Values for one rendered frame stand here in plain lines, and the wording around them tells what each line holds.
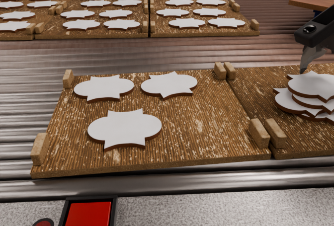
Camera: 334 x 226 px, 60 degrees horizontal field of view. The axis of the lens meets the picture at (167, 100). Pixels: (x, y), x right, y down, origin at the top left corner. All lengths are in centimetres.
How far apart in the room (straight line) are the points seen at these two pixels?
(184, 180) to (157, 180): 4
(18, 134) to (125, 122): 22
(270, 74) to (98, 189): 54
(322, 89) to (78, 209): 54
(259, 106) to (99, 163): 36
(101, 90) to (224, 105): 29
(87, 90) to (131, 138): 21
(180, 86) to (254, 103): 18
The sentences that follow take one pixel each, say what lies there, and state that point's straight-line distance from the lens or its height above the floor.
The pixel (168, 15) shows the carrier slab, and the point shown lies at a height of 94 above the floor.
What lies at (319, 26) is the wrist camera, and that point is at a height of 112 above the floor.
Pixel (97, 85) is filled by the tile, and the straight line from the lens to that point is 72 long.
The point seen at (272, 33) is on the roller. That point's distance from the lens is 123.
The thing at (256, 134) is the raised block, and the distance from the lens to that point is 55.
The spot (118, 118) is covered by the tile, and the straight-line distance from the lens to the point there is 59.
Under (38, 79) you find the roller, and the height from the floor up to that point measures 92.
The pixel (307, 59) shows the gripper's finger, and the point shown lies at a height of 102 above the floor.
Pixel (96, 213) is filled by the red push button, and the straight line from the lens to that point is 45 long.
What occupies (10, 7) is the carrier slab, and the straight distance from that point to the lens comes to 162.
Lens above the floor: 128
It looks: 31 degrees down
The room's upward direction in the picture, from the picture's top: straight up
